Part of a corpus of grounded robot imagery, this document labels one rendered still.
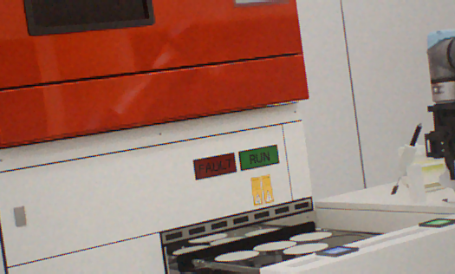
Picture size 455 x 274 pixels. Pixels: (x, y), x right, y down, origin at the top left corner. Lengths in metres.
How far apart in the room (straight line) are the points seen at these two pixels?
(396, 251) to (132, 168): 0.68
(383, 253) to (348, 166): 2.74
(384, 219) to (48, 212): 0.76
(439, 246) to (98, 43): 0.83
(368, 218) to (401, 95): 2.48
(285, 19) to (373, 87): 2.28
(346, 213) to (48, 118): 0.77
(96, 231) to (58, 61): 0.38
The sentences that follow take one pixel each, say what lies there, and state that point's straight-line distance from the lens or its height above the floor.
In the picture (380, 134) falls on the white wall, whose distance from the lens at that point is 4.54.
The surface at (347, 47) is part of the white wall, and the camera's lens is 4.45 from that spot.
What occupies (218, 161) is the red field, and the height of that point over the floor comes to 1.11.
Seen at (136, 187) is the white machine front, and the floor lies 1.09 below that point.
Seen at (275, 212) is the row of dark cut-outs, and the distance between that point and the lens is 2.30.
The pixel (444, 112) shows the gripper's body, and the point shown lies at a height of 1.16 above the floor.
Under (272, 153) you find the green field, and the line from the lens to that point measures 2.29.
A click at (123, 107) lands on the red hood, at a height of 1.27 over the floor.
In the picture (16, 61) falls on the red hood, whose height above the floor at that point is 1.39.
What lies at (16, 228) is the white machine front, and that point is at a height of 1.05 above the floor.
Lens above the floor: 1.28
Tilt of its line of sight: 3 degrees down
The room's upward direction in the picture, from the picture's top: 8 degrees counter-clockwise
